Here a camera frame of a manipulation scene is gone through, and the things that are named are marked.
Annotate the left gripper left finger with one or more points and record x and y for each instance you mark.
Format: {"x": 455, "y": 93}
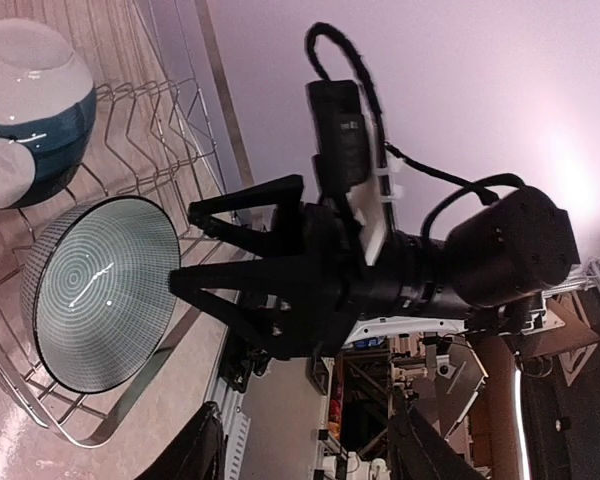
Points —
{"x": 198, "y": 451}

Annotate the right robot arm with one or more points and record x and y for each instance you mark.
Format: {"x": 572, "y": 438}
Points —
{"x": 497, "y": 261}

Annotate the metal wire dish rack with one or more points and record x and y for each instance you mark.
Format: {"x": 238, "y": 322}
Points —
{"x": 152, "y": 138}

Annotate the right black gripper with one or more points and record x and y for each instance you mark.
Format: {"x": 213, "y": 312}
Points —
{"x": 309, "y": 301}

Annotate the light green checked bowl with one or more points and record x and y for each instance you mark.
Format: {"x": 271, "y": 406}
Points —
{"x": 95, "y": 293}

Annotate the dark teal white bowl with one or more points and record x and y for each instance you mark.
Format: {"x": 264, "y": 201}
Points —
{"x": 47, "y": 112}

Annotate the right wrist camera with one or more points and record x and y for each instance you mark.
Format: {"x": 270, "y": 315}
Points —
{"x": 344, "y": 165}

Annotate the front aluminium rail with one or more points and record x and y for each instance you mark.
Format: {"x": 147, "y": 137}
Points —
{"x": 227, "y": 386}

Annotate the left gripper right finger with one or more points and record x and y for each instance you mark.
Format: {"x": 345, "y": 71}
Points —
{"x": 416, "y": 451}

